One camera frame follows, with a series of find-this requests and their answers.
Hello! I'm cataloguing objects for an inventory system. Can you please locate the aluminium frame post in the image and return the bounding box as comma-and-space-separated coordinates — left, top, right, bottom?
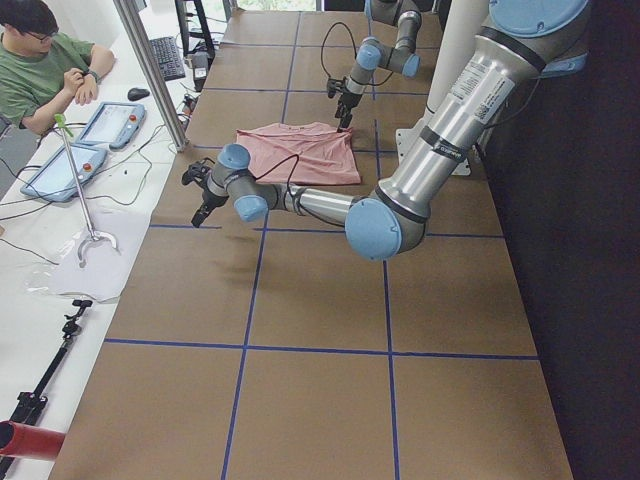
113, 0, 188, 152

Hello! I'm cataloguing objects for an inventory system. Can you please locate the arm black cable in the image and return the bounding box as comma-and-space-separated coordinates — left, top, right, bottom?
199, 153, 321, 221
320, 21, 396, 87

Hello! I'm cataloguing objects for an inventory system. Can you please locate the white paper sheet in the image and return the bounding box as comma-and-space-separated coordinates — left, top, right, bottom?
26, 207, 150, 302

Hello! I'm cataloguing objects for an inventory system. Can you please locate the person in green shirt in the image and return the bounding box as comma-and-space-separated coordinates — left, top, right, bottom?
1, 1, 115, 135

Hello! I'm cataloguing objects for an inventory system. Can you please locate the white mounting column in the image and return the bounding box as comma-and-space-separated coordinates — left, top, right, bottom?
396, 0, 489, 162

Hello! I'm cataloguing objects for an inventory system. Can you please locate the blue teach pendant near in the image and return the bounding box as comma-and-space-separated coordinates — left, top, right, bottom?
20, 144, 107, 202

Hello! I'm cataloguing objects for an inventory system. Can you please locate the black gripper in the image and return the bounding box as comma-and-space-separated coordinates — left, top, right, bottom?
326, 77, 364, 132
181, 158, 229, 228

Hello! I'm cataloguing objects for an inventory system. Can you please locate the blue teach pendant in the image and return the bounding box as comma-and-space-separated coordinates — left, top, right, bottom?
20, 144, 107, 202
75, 102, 146, 150

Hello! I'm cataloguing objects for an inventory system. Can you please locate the black tripod pole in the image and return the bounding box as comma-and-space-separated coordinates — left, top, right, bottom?
1, 299, 93, 479

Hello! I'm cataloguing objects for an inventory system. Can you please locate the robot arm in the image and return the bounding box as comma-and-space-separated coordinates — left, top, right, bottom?
182, 1, 591, 260
327, 0, 422, 131

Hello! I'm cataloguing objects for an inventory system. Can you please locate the blue teach pendant far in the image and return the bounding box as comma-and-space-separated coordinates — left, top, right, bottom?
75, 102, 146, 150

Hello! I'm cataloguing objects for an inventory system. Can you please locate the black keyboard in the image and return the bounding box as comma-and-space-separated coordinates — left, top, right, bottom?
149, 37, 185, 81

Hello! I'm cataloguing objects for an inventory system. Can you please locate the red cylinder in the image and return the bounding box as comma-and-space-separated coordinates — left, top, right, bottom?
1, 421, 65, 461

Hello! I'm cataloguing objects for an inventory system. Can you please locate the metal grabber pole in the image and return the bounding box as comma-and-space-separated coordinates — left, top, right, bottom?
54, 113, 119, 268

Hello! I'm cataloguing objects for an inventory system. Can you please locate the black computer mouse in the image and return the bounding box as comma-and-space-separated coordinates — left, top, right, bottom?
127, 87, 150, 102

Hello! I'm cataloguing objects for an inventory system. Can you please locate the pink Snoopy t-shirt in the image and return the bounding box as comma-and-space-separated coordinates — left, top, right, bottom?
236, 122, 361, 186

